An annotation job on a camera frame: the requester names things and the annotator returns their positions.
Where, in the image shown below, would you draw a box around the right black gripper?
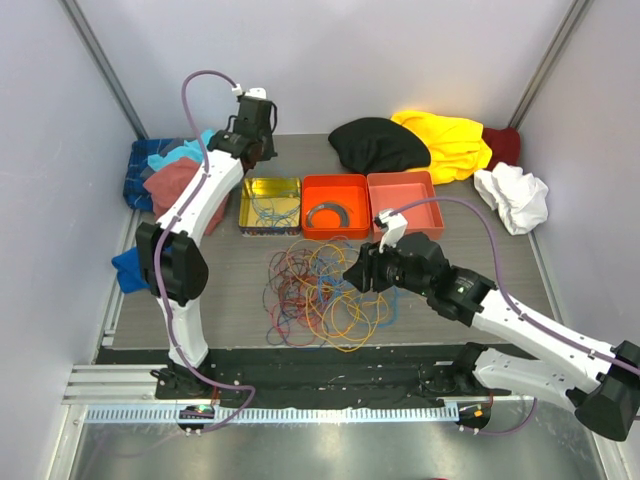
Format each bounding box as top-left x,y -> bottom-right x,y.
343,235 -> 431,297

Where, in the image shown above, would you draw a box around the light blue wire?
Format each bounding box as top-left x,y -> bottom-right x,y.
249,192 -> 302,229

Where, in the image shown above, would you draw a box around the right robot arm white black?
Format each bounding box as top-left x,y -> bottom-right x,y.
343,233 -> 639,442

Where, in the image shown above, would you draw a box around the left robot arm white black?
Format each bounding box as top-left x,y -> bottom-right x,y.
136,88 -> 277,399

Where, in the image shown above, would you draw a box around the orange square tray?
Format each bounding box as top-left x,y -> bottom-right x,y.
301,174 -> 371,240

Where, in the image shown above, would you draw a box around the salmon pink square tray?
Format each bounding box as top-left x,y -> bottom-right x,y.
366,170 -> 446,245

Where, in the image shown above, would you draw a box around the gold tin box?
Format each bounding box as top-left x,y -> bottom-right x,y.
238,177 -> 302,237

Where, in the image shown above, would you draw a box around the black cloth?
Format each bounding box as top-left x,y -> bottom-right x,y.
328,117 -> 431,175

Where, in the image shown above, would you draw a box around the yellow cloth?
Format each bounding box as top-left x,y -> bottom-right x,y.
391,110 -> 493,185

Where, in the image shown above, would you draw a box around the white cloth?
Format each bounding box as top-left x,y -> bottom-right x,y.
473,162 -> 549,235

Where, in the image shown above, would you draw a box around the dark red cloth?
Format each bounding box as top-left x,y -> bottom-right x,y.
482,127 -> 521,171

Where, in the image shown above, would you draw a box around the cyan cloth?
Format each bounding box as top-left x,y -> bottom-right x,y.
147,139 -> 204,172

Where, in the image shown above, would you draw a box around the salmon pink cloth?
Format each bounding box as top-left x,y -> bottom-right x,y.
144,151 -> 243,244

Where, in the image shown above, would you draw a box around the royal blue cloth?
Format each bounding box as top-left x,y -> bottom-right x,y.
111,247 -> 149,294

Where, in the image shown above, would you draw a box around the blue plaid cloth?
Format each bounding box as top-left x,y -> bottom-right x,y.
123,138 -> 184,212

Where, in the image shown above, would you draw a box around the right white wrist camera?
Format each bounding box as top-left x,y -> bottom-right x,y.
374,209 -> 408,253

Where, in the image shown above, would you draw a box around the yellow tangled wire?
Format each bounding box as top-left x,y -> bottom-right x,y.
285,237 -> 392,353

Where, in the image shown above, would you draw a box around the blue tangled wire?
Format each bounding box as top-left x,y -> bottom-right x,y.
265,239 -> 404,347

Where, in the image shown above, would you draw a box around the grey coiled wire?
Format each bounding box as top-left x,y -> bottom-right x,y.
306,201 -> 353,227

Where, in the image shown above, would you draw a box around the red tangled wire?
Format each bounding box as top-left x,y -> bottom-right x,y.
263,248 -> 331,334

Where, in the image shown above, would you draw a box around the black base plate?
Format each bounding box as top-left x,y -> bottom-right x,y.
94,344 -> 544,407

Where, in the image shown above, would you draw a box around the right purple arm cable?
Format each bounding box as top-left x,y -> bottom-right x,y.
389,195 -> 640,437

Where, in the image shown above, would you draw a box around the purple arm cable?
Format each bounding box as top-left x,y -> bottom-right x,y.
389,195 -> 640,437
149,69 -> 257,434

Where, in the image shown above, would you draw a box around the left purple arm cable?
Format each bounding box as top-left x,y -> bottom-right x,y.
149,69 -> 257,434

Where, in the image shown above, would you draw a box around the white slotted cable duct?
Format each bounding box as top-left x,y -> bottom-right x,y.
85,403 -> 459,425

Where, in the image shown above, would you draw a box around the aluminium rail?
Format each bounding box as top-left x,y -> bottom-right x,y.
62,363 -> 166,405

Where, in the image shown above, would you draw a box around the left aluminium frame post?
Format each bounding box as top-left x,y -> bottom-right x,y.
58,0 -> 149,139

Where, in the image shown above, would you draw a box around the aluminium frame post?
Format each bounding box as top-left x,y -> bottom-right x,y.
58,0 -> 149,139
508,0 -> 594,130

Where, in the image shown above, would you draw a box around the right aluminium frame post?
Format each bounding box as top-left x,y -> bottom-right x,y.
508,0 -> 594,130

